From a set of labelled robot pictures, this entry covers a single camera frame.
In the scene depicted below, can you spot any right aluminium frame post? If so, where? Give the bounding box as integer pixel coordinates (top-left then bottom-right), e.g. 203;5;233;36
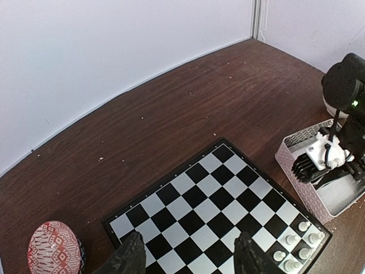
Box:
250;0;270;42

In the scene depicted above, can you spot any twelfth white chess piece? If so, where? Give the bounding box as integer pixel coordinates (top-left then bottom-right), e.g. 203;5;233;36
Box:
282;259;302;273

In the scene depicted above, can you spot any white ceramic bowl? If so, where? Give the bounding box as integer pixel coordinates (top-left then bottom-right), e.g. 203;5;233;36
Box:
323;94;341;117

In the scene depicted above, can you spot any pink plastic basket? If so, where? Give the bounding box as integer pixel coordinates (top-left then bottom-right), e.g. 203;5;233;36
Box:
275;119;364;224

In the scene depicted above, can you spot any fifteenth white chess piece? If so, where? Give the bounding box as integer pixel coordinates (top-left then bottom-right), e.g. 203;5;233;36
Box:
298;248;315;260

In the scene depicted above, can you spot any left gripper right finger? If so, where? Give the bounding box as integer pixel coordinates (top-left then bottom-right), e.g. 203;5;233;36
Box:
233;232;281;274

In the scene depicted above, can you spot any white pawn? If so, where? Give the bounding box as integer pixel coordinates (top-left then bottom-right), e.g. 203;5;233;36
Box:
285;235;301;245
298;221;311;232
273;250;286;262

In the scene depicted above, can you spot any black white chessboard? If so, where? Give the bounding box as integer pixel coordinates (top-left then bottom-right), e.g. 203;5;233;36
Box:
103;138;332;273

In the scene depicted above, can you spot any red patterned bowl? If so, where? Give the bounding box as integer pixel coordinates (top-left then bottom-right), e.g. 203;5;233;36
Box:
27;220;86;273

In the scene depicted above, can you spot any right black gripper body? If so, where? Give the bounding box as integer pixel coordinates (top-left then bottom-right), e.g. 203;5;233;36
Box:
314;155;364;190

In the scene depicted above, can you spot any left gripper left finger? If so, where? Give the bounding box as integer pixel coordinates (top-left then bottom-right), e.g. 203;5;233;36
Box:
94;232;147;274

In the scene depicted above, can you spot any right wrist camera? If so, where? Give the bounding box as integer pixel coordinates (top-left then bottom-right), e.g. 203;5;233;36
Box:
291;132;355;183

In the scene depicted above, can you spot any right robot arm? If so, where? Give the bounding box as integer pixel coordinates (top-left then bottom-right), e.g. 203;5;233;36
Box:
315;53;364;190

